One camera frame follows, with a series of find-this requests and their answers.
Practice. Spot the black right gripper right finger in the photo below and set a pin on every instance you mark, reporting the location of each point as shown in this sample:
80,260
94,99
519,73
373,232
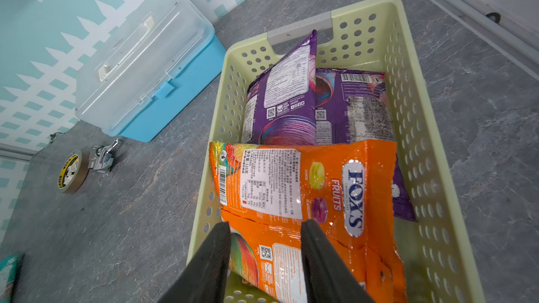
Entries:
327,279

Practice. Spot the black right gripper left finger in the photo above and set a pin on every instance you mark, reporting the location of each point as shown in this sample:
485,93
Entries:
204,278

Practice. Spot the orange Fox's candy bag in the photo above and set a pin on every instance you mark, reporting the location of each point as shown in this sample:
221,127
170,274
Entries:
345,188

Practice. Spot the purple candy bag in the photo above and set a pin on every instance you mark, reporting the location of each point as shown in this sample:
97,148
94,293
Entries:
280,108
351,106

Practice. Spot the green perforated plastic basket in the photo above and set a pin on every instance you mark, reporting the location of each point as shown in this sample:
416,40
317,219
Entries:
375,35

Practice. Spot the silver metal faucet valve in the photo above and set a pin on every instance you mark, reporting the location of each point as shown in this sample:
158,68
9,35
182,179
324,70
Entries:
102,157

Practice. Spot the brown tape roll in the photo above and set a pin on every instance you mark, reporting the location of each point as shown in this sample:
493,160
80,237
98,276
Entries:
74,172

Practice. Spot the teal candy bag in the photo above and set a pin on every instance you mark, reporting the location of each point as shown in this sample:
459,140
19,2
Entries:
10,267

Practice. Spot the blue box clear lid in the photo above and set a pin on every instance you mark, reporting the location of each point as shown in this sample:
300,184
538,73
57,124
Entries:
149,70

